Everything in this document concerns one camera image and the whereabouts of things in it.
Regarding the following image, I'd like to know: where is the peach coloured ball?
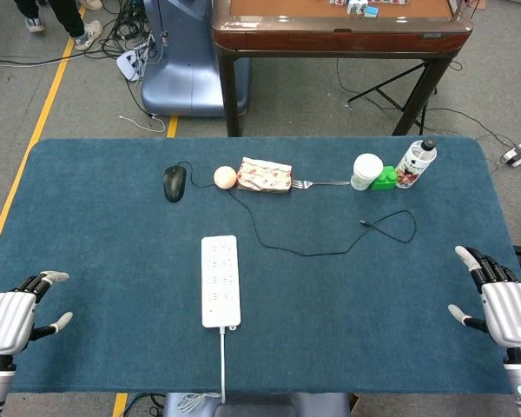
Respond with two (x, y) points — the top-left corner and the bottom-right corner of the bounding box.
(213, 166), (238, 191)

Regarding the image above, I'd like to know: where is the black mouse cable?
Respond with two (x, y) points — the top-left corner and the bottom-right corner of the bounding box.
(177, 161), (418, 258)

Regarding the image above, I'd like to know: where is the person in black trousers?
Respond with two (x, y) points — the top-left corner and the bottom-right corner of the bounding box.
(12, 0), (103, 52)

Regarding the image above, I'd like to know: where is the blue felt table mat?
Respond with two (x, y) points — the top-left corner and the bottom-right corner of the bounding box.
(0, 137), (521, 394)

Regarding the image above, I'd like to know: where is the brown mahjong table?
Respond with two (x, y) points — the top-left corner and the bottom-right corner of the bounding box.
(210, 0), (475, 138)

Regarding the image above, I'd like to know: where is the black hanging pendant cable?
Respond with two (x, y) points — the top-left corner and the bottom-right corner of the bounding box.
(154, 0), (171, 47)

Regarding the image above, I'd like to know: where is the white cable with plug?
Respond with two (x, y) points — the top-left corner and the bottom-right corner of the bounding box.
(175, 325), (228, 414)

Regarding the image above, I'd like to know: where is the white floor power strip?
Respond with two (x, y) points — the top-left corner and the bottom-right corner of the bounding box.
(115, 49), (148, 83)

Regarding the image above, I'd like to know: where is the tangle of black floor cables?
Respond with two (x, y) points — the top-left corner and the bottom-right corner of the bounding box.
(96, 0), (158, 60)

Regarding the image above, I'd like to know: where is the metal fork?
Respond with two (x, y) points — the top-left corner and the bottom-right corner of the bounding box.
(291, 179), (353, 190)

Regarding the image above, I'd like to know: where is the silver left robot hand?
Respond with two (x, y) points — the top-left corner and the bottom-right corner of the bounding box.
(0, 269), (74, 356)

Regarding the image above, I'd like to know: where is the black computer mouse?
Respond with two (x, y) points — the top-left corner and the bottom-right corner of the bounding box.
(162, 165), (188, 204)

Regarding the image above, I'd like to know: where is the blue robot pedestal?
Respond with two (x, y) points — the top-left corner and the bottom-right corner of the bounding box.
(140, 0), (252, 118)

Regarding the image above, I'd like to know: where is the grey robot torso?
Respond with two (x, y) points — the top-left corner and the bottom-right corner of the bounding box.
(162, 392), (353, 417)

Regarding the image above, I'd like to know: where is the red patterned snack packet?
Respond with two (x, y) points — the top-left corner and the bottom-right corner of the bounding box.
(236, 156), (294, 195)

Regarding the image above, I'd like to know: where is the white paper cup stack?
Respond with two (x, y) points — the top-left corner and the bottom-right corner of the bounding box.
(350, 153), (385, 192)

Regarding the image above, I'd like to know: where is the white labelled drink bottle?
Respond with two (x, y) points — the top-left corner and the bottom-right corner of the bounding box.
(394, 137), (439, 190)

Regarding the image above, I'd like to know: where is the thin white floor cable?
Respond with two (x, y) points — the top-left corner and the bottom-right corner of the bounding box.
(118, 114), (168, 134)

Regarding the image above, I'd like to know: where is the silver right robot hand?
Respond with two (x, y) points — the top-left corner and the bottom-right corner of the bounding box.
(447, 245), (521, 348)

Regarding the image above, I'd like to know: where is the long black floor cable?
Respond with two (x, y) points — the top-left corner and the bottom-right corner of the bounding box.
(0, 51), (119, 68)

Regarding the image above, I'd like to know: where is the green toy building block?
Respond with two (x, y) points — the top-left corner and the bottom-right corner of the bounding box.
(370, 165), (398, 192)

